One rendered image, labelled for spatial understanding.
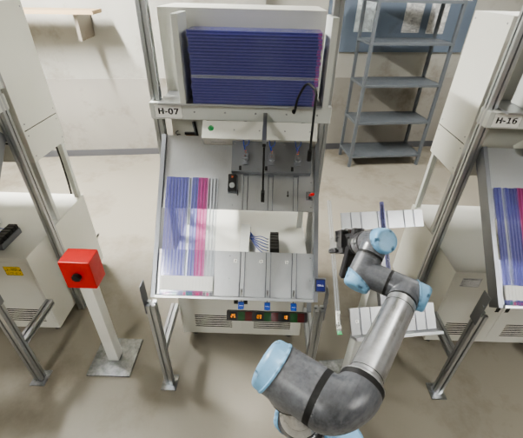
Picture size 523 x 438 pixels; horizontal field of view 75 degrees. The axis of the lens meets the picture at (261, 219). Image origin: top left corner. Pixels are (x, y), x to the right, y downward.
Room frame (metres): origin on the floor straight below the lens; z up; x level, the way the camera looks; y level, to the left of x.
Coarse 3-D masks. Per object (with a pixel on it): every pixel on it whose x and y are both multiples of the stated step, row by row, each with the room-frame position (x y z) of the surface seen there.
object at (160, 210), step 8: (160, 160) 1.37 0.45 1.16; (160, 168) 1.35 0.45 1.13; (160, 176) 1.32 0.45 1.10; (160, 184) 1.30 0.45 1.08; (160, 192) 1.27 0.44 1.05; (160, 200) 1.25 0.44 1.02; (160, 208) 1.23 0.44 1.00; (160, 216) 1.20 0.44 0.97; (160, 224) 1.18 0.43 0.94; (160, 232) 1.16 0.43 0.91; (160, 240) 1.15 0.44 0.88; (160, 248) 1.13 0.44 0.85; (152, 272) 1.04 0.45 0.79; (152, 280) 1.02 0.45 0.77; (152, 288) 1.00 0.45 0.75; (152, 296) 0.97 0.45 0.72
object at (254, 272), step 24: (216, 264) 1.08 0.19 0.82; (240, 264) 1.08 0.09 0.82; (264, 264) 1.08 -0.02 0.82; (288, 264) 1.08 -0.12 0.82; (312, 264) 1.08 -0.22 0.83; (216, 288) 1.01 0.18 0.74; (240, 288) 1.01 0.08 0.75; (264, 288) 1.01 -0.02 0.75; (288, 288) 1.01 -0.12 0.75; (312, 288) 1.01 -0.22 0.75
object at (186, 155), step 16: (176, 144) 1.43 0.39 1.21; (192, 144) 1.43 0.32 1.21; (208, 144) 1.43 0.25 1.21; (176, 160) 1.38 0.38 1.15; (192, 160) 1.38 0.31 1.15; (208, 160) 1.38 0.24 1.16; (224, 160) 1.38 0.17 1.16; (176, 176) 1.33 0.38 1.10; (192, 176) 1.33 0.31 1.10; (208, 176) 1.33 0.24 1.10; (224, 176) 1.33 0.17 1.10; (240, 176) 1.33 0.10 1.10; (256, 176) 1.34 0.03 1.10; (272, 176) 1.34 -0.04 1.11; (288, 176) 1.34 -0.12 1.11; (304, 176) 1.34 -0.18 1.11; (224, 192) 1.29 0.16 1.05; (240, 192) 1.29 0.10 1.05; (256, 192) 1.29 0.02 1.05; (272, 192) 1.29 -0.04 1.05; (288, 192) 1.29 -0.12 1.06; (304, 192) 1.29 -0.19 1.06; (224, 208) 1.24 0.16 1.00; (240, 208) 1.24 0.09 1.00; (256, 208) 1.24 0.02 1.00; (272, 208) 1.24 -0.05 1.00; (288, 208) 1.24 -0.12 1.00; (304, 208) 1.24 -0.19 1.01
